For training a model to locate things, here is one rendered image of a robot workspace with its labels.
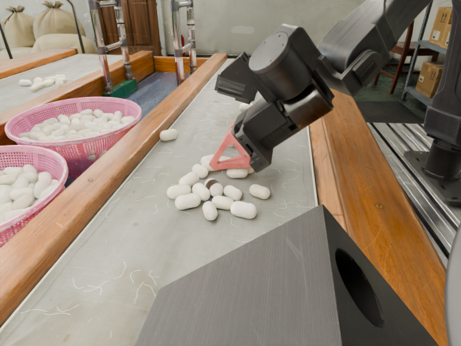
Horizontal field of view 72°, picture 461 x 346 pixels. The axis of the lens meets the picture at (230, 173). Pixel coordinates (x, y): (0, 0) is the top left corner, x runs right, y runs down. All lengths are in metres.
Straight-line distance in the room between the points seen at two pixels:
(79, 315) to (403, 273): 0.32
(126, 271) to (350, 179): 0.33
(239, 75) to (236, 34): 4.51
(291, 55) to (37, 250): 0.35
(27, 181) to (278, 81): 0.42
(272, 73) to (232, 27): 4.55
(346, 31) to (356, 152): 0.21
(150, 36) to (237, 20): 1.26
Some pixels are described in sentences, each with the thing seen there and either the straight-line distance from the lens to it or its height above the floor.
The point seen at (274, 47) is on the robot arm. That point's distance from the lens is 0.40.
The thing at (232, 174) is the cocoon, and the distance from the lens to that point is 0.50.
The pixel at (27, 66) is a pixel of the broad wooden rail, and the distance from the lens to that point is 1.42.
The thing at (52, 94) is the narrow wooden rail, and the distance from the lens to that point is 0.97.
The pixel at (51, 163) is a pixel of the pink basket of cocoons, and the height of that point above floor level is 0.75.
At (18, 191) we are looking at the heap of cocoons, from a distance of 0.57.
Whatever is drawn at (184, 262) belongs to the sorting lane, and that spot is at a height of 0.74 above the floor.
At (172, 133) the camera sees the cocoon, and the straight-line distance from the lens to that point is 0.65.
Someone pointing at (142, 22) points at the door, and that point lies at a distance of 5.12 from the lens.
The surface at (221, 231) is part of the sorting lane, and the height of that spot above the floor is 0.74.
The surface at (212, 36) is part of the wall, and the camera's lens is 4.98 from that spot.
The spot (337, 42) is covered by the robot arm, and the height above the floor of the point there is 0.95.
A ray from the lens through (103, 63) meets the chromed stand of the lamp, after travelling 1.09.
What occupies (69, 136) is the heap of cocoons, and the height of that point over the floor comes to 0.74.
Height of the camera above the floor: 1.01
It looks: 31 degrees down
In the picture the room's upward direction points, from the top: straight up
